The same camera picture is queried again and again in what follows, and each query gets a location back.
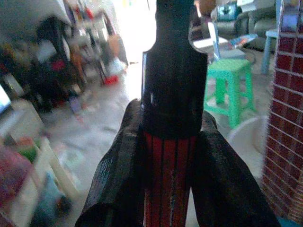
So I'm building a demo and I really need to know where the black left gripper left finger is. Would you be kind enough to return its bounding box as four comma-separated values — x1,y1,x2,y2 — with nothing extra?
75,98,145,227

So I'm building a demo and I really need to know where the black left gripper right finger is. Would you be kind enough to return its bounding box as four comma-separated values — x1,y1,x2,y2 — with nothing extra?
191,111,281,227

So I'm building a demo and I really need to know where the white plastic bucket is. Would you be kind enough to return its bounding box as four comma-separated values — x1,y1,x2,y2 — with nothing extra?
226,115,269,156

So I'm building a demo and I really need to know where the red brick tiled pillar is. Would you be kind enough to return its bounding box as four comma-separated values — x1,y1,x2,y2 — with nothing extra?
261,0,303,224

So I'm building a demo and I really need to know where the white low table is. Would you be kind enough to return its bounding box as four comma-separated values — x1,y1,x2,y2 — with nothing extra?
0,99,80,227

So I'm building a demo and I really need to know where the red plastic box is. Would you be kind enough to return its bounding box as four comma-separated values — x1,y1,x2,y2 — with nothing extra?
103,75,119,86

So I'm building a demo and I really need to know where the green plastic stool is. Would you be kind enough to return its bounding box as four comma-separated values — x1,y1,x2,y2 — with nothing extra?
204,59,257,129

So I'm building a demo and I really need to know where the black chair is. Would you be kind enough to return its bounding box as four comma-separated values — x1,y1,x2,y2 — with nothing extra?
14,15,82,112

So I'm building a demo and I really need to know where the light blue plastic chair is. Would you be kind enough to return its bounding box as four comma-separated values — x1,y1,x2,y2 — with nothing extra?
192,21,229,62

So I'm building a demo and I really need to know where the grey green sofa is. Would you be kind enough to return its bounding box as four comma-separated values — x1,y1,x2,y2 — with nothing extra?
216,7,277,48

